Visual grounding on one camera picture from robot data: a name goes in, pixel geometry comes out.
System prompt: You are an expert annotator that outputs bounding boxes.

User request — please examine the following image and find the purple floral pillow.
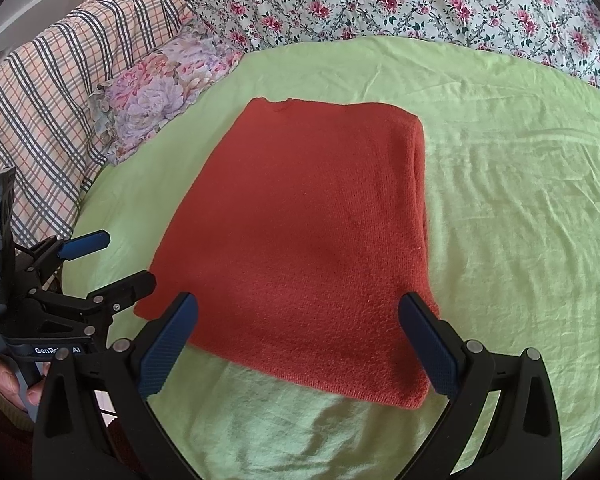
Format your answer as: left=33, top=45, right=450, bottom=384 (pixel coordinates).
left=87, top=20, right=243, bottom=166

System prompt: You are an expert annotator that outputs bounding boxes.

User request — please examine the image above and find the person's left hand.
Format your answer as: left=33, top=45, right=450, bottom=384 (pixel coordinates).
left=0, top=357, right=48, bottom=413

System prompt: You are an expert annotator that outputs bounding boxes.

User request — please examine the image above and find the person's left forearm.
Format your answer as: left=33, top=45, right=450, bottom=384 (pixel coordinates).
left=0, top=375, right=46, bottom=463

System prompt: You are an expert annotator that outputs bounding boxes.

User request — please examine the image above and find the white red-flowered bedspread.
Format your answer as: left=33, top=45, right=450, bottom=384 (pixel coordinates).
left=190, top=0, right=600, bottom=98

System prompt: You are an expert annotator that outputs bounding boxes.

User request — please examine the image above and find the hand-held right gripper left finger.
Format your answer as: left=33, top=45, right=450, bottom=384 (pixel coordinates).
left=32, top=291, right=201, bottom=480

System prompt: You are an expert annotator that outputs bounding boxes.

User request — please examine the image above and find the light green bed sheet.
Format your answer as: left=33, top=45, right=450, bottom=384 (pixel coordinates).
left=60, top=35, right=600, bottom=480

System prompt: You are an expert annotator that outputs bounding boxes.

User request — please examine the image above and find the plaid blanket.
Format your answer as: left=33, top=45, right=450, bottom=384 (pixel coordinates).
left=0, top=0, right=203, bottom=251

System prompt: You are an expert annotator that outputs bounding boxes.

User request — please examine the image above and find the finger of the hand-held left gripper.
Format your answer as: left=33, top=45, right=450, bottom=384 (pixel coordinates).
left=30, top=230, right=112, bottom=271
left=79, top=270, right=157, bottom=336

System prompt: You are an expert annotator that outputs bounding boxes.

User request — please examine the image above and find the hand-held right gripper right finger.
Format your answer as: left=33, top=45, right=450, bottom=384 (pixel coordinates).
left=397, top=291, right=563, bottom=480

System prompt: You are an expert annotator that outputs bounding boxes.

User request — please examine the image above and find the orange knit sweater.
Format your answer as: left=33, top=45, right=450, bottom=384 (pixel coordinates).
left=134, top=96, right=440, bottom=409

